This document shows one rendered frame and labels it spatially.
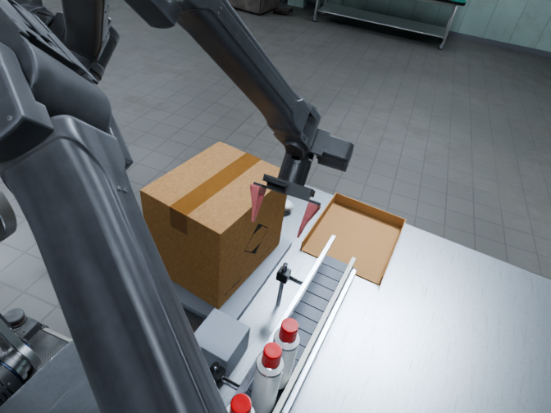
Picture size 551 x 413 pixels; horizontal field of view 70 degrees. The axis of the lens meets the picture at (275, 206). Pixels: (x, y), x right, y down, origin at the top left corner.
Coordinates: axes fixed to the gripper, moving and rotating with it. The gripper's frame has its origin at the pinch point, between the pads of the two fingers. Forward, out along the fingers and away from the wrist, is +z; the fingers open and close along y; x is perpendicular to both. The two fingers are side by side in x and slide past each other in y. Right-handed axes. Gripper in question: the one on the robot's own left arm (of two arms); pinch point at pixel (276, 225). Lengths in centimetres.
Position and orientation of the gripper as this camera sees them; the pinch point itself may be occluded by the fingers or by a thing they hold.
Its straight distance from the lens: 79.9
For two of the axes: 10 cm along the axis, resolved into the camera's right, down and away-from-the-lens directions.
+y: 9.3, 3.1, -1.8
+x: 1.8, 0.4, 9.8
